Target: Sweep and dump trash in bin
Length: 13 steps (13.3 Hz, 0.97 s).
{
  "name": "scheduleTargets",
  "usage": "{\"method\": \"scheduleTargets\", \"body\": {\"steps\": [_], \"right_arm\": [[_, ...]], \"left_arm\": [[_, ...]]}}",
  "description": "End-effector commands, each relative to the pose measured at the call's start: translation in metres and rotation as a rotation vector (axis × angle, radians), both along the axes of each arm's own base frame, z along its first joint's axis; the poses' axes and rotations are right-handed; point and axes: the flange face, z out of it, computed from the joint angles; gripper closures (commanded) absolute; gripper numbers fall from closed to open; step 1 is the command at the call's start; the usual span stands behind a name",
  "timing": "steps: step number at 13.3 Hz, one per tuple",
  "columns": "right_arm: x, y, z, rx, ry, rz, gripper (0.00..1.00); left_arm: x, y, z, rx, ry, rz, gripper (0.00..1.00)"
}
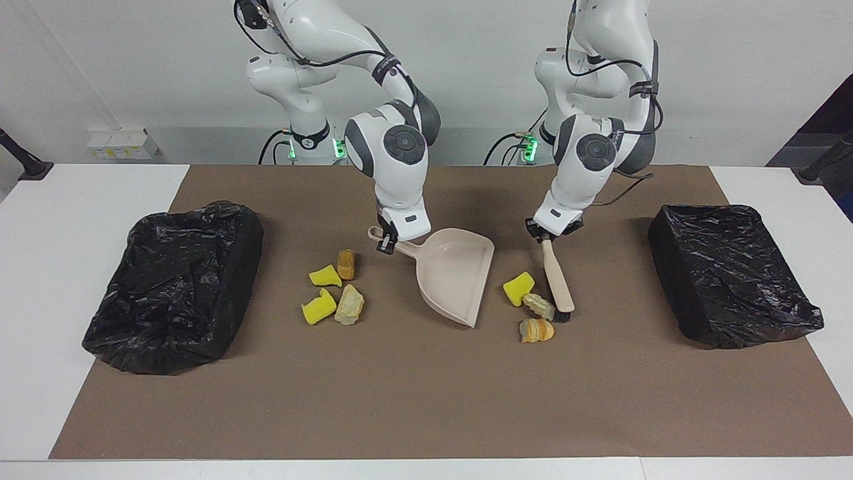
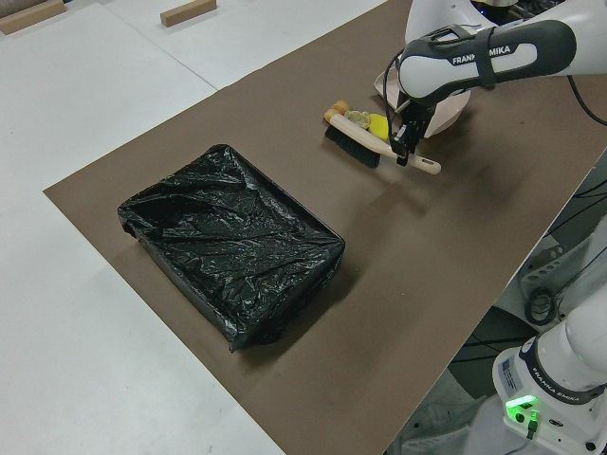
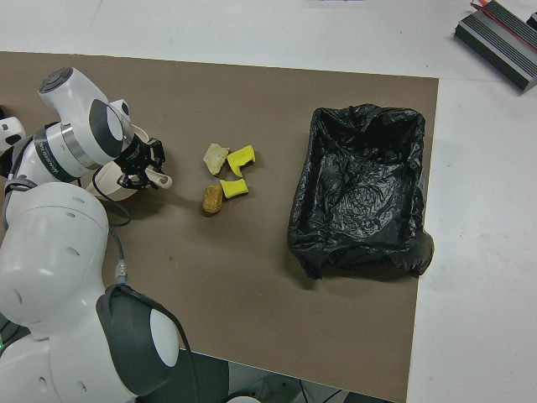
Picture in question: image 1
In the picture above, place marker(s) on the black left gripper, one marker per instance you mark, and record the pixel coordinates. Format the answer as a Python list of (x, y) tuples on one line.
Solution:
[(553, 233)]

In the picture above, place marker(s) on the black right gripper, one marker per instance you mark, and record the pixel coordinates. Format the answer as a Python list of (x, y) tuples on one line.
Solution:
[(386, 230)]

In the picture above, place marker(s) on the brown cork-like chunk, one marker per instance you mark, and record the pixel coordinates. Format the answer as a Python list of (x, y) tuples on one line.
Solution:
[(346, 264)]

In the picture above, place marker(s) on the beige brush with black bristles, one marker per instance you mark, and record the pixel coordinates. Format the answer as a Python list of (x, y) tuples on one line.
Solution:
[(556, 280)]

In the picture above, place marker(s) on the yellow wedge sponge piece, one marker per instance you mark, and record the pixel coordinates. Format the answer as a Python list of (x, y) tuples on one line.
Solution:
[(325, 276)]

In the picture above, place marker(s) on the pale beige sponge scrap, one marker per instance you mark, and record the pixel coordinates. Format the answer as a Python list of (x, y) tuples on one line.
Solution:
[(538, 306), (349, 305)]

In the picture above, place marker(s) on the beige plastic dustpan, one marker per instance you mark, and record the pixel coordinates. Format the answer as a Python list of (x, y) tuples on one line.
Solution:
[(453, 273)]

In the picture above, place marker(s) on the yellow curved sponge piece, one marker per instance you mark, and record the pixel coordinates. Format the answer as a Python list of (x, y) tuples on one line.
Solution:
[(318, 310)]

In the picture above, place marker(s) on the orange striped sponge scrap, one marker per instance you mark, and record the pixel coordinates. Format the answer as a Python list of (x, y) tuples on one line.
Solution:
[(536, 330)]

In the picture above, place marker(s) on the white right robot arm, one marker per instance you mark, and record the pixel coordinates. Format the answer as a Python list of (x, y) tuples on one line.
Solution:
[(393, 166)]

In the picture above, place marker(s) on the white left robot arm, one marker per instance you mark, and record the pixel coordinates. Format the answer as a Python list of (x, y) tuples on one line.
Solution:
[(586, 166)]

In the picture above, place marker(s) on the bin with black bag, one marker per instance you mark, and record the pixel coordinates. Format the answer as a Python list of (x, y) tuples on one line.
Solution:
[(166, 300), (726, 280)]

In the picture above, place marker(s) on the brown table mat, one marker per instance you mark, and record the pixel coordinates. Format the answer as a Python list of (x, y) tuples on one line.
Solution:
[(426, 413)]

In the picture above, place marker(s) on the black stand leg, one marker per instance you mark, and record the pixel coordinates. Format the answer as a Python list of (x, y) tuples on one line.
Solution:
[(826, 160), (26, 163)]

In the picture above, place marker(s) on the dark blue partition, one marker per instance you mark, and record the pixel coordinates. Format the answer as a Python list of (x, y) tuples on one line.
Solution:
[(843, 110)]

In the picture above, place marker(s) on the white wall socket box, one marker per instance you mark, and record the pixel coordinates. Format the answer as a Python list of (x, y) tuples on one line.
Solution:
[(123, 145)]

